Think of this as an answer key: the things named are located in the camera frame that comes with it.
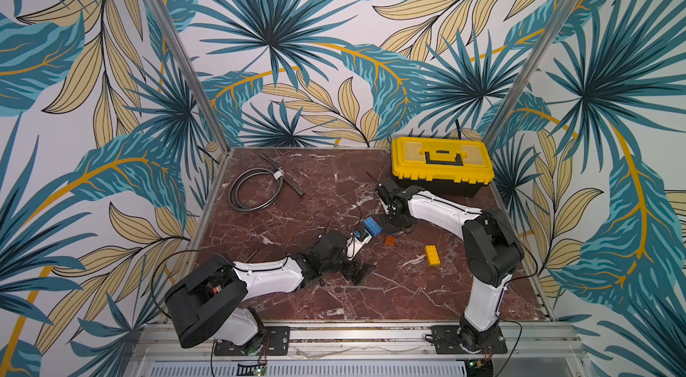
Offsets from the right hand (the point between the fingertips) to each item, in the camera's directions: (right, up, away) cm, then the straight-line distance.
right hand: (393, 225), depth 94 cm
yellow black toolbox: (+19, +21, 0) cm, 28 cm away
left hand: (-11, -9, -11) cm, 18 cm away
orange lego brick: (-2, -5, -2) cm, 6 cm away
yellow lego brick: (+12, -9, -5) cm, 16 cm away
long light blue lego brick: (-8, 0, -4) cm, 9 cm away
